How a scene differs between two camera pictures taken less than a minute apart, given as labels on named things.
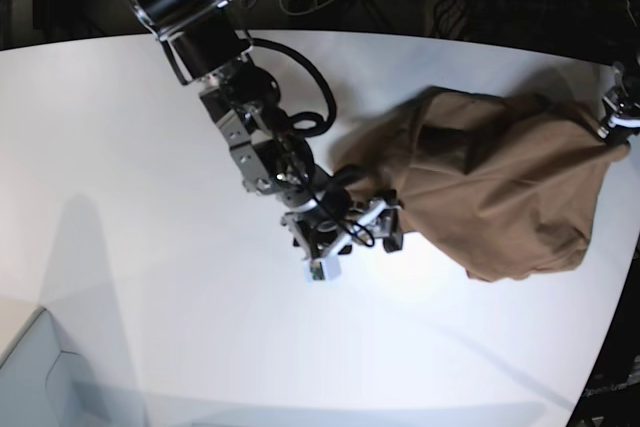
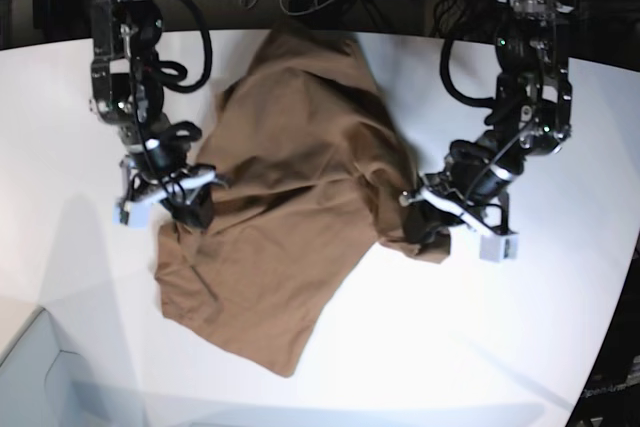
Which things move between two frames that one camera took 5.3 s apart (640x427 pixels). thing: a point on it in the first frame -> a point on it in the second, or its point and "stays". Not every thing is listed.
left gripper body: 337,223 -> 185,190
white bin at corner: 42,385 stays
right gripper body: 617,129 -> 471,187
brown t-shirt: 517,180 -> 314,168
